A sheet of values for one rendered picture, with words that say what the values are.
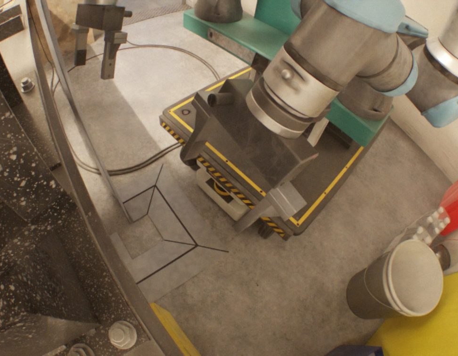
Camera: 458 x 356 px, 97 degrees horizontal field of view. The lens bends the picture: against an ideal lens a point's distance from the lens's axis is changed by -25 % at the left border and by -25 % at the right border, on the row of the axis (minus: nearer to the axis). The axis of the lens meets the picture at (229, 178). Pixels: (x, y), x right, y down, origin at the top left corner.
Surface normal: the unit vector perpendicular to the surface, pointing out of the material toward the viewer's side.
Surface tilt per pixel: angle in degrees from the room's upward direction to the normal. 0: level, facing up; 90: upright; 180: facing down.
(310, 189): 0
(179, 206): 11
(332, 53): 74
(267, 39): 0
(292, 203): 25
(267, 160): 67
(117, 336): 0
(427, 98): 96
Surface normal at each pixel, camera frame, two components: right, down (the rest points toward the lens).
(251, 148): -0.65, 0.26
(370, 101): -0.29, 0.58
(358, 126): -0.70, 0.56
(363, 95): -0.51, 0.47
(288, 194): 0.49, -0.58
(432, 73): -0.89, 0.41
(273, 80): -0.78, 0.07
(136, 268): 0.04, -0.61
